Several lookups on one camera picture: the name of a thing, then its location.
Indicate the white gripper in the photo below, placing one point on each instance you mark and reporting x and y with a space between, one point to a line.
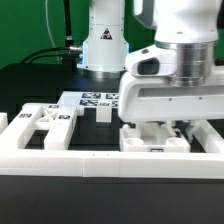
179 83

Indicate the white chair seat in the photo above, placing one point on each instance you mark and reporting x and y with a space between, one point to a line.
152 137

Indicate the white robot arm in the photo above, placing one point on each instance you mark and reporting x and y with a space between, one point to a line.
175 22

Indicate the white block at left edge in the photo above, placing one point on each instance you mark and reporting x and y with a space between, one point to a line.
3 121

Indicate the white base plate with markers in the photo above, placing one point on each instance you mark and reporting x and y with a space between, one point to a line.
89 99

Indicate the white chair back frame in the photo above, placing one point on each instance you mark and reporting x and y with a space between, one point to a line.
58 121

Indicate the white U-shaped fence frame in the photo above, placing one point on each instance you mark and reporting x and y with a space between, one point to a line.
34 160

